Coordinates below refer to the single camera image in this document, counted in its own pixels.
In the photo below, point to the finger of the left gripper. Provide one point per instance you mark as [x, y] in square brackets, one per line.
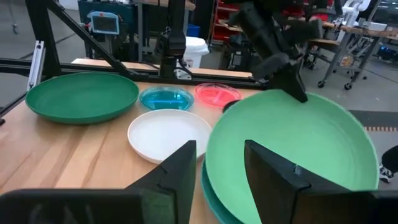
[289, 82]
[228, 105]

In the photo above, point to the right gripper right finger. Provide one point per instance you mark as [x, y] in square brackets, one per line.
[280, 193]

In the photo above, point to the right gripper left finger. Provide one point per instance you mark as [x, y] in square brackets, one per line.
[168, 193]

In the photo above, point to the red translucent plastic plate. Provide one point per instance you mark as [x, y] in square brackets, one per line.
[216, 93]

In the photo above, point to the large mint green plate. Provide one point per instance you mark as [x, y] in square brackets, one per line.
[295, 133]

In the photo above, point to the white plastic plate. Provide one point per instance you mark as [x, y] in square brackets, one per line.
[164, 133]

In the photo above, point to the blue translucent plastic plate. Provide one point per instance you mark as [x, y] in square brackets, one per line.
[166, 99]

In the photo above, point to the large dark green plate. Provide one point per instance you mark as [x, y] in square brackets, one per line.
[81, 96]

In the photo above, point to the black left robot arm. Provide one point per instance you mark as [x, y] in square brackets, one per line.
[174, 37]

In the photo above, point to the red storage rack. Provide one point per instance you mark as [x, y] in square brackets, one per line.
[222, 18]

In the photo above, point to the white plastic bin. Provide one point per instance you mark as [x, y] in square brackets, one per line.
[196, 49]

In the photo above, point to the blue plastic bin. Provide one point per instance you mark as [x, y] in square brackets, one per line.
[193, 30]

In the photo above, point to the wooden-top rolling cart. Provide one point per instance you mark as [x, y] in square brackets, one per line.
[357, 31]

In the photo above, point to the white humanoid robot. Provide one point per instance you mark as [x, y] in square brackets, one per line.
[353, 9]

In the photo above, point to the black hazard-striped floor mat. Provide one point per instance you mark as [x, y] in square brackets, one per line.
[373, 118]

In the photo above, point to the dark teal machine cabinet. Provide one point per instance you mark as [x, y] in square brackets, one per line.
[124, 12]

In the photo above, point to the blue-framed tablet screen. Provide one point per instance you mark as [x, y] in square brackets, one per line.
[104, 23]

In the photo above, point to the silver aluminium extrusion bar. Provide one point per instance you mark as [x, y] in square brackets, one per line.
[36, 65]

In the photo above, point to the black aluminium rig frame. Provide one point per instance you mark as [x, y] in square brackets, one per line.
[93, 43]

